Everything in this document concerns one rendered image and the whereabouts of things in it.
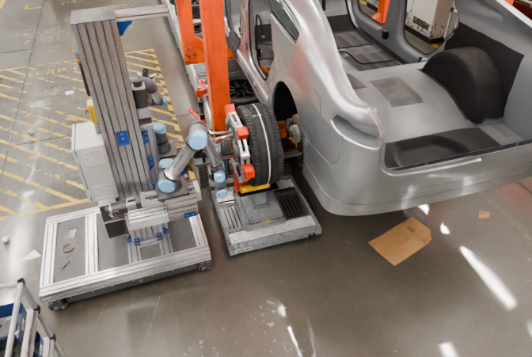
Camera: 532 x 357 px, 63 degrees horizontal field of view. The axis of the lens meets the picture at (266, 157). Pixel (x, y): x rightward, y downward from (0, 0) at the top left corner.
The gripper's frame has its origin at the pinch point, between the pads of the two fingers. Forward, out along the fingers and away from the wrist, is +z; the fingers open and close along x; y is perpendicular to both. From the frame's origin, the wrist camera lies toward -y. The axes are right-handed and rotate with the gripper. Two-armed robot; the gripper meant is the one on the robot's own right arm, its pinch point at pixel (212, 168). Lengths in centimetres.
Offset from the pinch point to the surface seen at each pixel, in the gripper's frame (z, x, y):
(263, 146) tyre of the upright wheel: -10.8, -37.2, 19.9
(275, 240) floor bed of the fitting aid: -18, -44, -76
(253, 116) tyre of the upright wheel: 9, -36, 34
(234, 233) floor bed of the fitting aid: -1, -12, -75
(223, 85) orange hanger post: 65, -25, 34
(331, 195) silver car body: -66, -68, 10
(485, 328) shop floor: -138, -164, -83
